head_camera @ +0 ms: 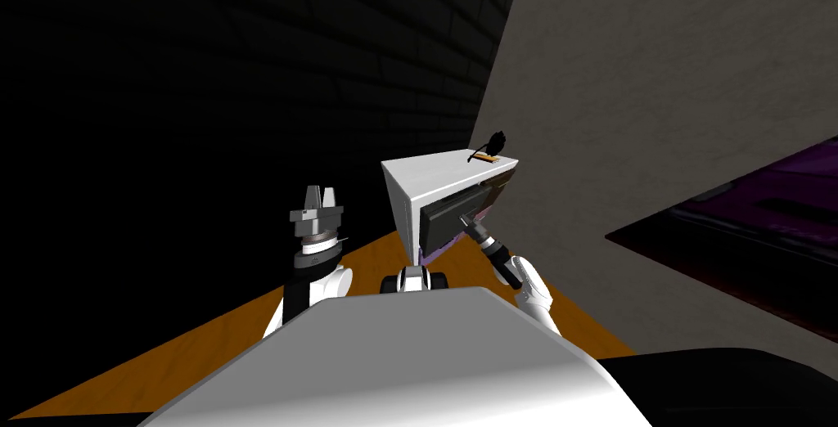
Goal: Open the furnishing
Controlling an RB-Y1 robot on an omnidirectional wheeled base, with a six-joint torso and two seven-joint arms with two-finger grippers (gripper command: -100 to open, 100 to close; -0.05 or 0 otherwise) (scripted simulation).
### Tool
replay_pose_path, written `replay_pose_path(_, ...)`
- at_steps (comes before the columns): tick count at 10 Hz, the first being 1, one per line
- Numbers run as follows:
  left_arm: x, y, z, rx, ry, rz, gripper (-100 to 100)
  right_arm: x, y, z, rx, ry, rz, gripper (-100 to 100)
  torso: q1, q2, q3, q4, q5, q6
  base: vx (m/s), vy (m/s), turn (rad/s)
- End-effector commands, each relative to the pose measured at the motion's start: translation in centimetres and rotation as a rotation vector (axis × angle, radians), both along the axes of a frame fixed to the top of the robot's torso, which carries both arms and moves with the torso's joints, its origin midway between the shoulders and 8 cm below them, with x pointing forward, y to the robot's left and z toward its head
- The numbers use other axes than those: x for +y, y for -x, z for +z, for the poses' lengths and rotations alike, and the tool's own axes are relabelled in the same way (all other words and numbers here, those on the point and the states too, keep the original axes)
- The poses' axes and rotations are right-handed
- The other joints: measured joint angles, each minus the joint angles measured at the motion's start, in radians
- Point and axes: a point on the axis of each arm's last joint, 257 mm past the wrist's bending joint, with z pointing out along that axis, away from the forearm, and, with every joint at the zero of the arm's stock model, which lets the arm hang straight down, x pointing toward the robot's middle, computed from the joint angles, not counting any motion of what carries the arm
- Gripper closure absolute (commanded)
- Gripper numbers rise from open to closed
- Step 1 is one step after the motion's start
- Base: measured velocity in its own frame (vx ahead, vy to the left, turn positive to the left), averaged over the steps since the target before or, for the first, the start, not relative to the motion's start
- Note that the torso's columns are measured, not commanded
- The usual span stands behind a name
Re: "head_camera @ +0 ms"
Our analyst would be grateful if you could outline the black leafy ornament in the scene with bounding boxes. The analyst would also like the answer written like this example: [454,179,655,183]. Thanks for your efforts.
[466,130,508,163]

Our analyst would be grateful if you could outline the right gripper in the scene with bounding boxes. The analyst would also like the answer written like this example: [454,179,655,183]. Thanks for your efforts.
[458,213,487,241]

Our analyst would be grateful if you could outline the purple bed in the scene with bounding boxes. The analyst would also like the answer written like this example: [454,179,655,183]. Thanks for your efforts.
[605,138,838,344]

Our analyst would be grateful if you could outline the dark grey drawer front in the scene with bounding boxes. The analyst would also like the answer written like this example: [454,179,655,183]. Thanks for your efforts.
[418,184,490,255]

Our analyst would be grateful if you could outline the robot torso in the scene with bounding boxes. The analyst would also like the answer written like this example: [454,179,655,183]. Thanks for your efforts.
[136,265,656,427]

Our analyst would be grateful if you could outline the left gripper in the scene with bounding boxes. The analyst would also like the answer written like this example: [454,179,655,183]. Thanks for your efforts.
[289,186,345,240]

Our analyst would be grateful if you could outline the white bedside cabinet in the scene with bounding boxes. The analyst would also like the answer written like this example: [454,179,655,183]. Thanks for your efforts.
[381,149,520,267]

